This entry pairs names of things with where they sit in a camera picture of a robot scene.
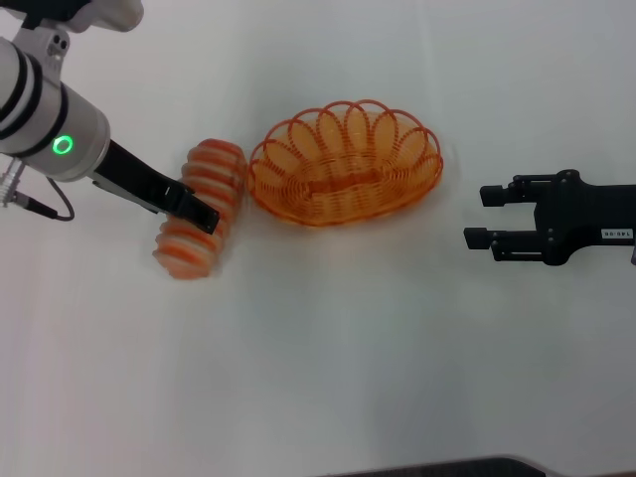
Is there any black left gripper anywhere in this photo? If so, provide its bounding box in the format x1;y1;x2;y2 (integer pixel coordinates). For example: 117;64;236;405
90;137;222;237

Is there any orange wire basket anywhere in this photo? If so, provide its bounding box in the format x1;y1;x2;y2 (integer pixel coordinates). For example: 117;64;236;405
247;98;445;230

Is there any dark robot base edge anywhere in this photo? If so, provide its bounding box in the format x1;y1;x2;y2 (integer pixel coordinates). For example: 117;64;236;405
317;453;563;477

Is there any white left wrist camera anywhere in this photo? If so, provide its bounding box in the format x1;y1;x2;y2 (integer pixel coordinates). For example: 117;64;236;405
13;27;72;80

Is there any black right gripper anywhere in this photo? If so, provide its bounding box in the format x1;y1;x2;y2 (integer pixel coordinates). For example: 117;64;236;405
462;169;636;267

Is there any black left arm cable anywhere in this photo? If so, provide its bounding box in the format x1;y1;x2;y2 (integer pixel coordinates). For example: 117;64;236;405
0;157;77;223

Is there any orange white striped bread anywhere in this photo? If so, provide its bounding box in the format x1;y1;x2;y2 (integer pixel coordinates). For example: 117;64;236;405
150;138;248;281

